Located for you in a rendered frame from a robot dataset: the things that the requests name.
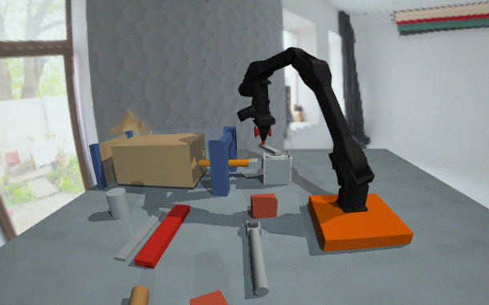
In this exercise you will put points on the blue rectangular frame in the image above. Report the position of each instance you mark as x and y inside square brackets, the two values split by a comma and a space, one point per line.
[228, 139]

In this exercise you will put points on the red rectangular bar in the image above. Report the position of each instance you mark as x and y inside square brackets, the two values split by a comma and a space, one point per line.
[155, 247]

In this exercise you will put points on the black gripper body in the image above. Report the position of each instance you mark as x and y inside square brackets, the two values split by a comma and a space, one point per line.
[263, 116]

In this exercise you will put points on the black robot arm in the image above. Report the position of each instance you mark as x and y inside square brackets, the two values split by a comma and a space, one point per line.
[347, 157]

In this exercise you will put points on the black-headed mallet with wooden handle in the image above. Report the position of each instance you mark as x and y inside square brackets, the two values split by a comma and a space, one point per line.
[139, 296]

